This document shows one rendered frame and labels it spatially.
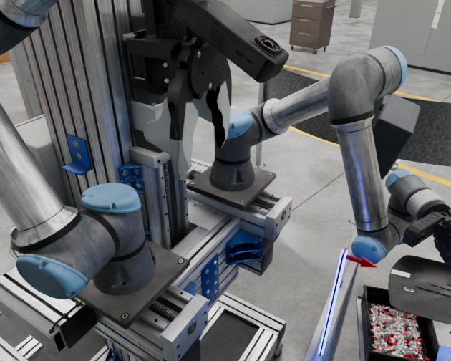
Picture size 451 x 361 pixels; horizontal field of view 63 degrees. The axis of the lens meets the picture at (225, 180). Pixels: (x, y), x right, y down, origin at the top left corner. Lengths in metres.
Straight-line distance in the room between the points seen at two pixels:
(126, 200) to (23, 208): 0.19
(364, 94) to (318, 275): 1.69
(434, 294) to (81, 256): 0.63
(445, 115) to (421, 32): 4.54
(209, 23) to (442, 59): 6.63
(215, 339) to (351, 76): 1.32
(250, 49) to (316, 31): 7.03
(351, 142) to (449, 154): 1.80
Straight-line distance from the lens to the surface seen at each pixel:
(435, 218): 0.92
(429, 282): 0.80
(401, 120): 1.29
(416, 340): 1.16
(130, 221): 0.79
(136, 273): 0.87
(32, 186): 0.70
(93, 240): 0.74
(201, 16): 0.38
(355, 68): 0.87
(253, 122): 1.16
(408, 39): 7.06
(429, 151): 2.60
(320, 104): 1.05
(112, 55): 0.92
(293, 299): 2.25
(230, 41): 0.36
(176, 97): 0.38
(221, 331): 1.83
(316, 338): 1.04
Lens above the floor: 1.70
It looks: 32 degrees down
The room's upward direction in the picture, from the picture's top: straight up
